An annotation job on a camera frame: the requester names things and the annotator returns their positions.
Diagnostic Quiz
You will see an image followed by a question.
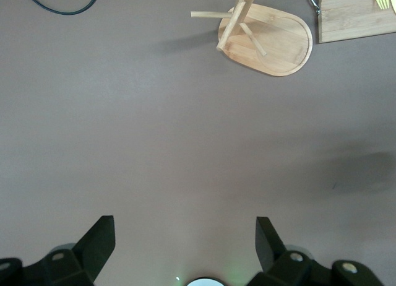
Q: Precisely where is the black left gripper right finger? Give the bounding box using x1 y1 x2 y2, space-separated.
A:
247 217 385 286

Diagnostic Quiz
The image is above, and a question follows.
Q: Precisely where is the wooden cup rack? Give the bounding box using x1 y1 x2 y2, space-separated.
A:
191 0 313 78

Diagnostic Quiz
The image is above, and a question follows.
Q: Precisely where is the bamboo cutting board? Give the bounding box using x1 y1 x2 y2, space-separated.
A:
308 0 396 45

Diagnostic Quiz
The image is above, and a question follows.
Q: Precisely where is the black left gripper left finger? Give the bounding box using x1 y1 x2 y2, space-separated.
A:
0 215 117 286

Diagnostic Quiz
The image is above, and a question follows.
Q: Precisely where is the black looped cable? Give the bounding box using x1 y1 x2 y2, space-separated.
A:
20 0 101 16

